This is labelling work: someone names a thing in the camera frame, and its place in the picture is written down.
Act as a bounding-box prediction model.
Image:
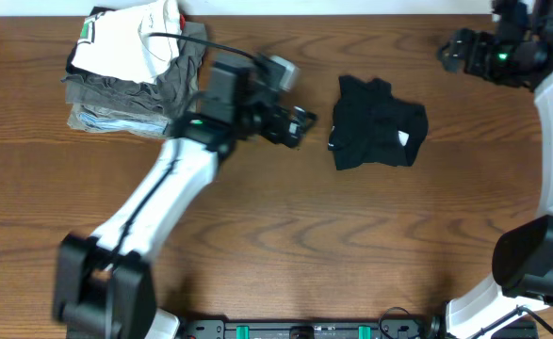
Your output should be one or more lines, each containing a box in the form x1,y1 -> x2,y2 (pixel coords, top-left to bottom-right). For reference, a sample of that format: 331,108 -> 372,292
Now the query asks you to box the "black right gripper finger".
448,28 -> 475,52
436,44 -> 465,73

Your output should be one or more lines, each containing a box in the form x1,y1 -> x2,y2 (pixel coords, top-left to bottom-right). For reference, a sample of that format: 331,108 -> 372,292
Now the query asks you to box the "black t-shirt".
328,75 -> 429,170

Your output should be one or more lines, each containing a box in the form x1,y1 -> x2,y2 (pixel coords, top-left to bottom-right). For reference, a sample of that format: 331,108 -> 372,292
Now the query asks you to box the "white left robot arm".
52,105 -> 317,339

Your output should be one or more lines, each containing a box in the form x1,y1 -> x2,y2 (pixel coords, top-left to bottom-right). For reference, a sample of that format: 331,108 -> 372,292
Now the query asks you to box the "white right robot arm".
422,0 -> 553,338

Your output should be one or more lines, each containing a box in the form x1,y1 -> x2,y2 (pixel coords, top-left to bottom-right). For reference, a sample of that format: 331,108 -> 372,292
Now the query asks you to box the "grey folded shirt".
62,23 -> 207,120

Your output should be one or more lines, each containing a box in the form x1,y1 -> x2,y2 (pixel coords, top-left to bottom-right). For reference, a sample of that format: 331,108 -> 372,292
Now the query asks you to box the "white folded shirt top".
71,0 -> 182,84

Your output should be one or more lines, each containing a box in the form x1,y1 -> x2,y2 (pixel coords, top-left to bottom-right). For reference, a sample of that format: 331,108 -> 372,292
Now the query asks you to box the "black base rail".
176,315 -> 442,339

